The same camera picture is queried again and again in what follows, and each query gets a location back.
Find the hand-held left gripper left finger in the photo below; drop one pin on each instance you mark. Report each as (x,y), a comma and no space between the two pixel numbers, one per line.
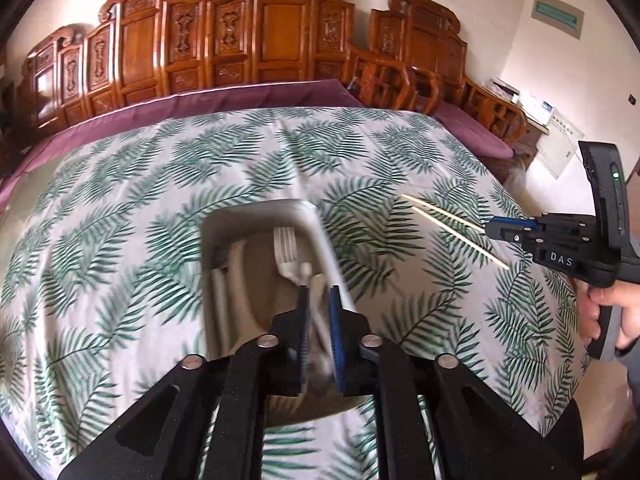
(302,335)

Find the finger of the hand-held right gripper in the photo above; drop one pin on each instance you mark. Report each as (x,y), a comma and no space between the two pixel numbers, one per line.
(505,231)
(515,220)

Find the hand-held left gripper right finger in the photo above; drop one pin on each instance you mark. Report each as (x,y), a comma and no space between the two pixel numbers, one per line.
(336,340)

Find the wooden chopstick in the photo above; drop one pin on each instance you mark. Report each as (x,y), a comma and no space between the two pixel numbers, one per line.
(460,237)
(445,213)

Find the rectangular metal tray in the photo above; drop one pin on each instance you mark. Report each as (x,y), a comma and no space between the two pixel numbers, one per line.
(260,270)

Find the person's right hand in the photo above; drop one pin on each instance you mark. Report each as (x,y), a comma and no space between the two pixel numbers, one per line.
(630,305)

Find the wooden side table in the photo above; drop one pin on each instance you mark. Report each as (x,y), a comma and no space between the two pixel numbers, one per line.
(530,137)

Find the purple chair cushion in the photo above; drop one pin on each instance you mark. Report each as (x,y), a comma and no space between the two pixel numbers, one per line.
(480,132)

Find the white box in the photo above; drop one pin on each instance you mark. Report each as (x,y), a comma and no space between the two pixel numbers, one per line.
(535,105)

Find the white printer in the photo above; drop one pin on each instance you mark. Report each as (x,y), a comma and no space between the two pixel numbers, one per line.
(502,86)

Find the leaf print tablecloth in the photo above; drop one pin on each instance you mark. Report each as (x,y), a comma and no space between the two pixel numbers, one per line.
(125,240)

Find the carved wooden armchair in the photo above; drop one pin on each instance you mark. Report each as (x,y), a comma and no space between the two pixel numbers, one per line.
(430,35)

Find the purple bench cushion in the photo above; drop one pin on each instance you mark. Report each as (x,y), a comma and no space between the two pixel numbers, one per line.
(200,100)

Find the carved wooden bench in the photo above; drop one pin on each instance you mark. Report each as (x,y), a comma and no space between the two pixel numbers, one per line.
(140,45)

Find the white wall poster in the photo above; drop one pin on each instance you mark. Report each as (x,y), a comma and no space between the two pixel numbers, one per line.
(560,140)

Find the grey green wall panel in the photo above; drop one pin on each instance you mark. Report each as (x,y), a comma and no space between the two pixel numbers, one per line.
(557,12)

